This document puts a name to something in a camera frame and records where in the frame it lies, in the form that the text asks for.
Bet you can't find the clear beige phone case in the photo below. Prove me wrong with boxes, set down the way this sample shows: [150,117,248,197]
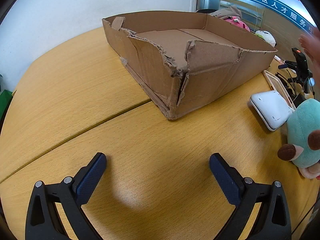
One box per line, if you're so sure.
[263,70,296,111]

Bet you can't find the white plastic device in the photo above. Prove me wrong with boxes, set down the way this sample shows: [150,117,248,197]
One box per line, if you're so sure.
[250,90,294,131]

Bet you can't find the teal pink plush toy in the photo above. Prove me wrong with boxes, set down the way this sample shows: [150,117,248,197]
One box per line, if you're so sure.
[277,99,319,180]

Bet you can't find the black sunglasses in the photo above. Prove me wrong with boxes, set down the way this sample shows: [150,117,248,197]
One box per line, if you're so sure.
[275,72,297,100]

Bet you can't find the person's right hand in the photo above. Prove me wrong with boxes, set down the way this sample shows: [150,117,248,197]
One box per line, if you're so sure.
[298,28,319,63]

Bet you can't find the white panda plush toy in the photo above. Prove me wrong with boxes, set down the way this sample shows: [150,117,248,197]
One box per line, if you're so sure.
[255,30,277,47]

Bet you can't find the beige cloth bag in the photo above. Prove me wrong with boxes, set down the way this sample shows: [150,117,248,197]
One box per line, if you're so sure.
[209,5,242,20]

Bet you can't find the torn cardboard box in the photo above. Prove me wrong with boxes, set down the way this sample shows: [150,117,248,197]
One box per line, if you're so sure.
[102,11,277,120]

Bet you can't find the green bench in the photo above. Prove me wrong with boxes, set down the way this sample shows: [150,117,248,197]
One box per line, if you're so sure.
[0,90,13,121]

